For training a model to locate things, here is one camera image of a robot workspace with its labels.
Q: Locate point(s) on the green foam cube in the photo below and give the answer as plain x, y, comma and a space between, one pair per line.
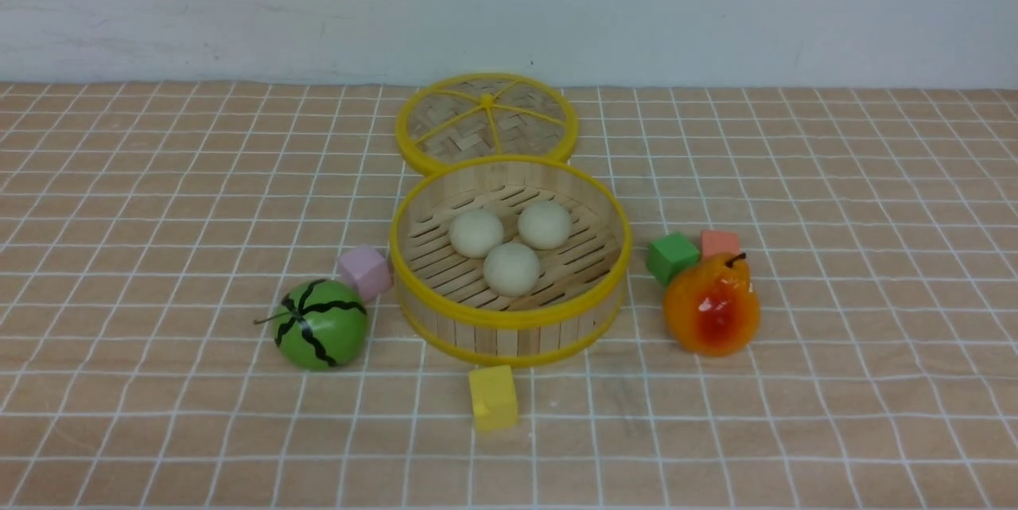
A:
669, 255

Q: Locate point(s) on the orange toy pear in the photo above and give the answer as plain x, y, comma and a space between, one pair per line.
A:
712, 308

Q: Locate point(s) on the green toy watermelon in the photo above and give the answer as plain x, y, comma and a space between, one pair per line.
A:
319, 324

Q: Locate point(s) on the cream steamed bun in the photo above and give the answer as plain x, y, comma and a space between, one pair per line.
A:
475, 232
544, 225
511, 269

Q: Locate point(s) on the yellow foam cube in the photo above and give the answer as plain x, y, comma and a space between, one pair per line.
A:
495, 405

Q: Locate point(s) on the bamboo steamer tray yellow rim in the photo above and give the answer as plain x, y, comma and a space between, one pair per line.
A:
444, 297

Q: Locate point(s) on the pink foam cube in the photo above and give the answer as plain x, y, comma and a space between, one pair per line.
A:
366, 270

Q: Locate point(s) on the beige checkered tablecloth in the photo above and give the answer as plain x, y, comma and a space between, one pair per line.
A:
145, 226

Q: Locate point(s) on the orange foam cube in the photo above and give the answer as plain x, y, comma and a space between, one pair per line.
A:
715, 242

